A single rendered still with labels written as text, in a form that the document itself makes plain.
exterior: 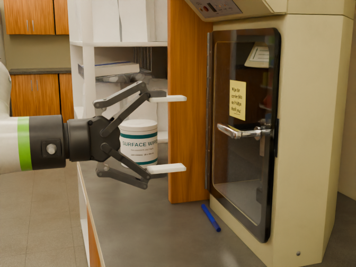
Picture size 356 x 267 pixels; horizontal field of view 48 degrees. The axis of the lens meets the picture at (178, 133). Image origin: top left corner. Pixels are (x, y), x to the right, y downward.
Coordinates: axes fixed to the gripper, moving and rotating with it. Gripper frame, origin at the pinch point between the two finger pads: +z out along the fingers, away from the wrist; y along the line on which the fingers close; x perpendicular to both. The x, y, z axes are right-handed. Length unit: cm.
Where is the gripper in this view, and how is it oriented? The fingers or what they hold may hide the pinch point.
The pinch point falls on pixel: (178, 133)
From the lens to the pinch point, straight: 76.1
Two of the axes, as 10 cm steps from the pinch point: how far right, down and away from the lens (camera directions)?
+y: 0.0, -9.7, -2.2
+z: 9.5, -0.6, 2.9
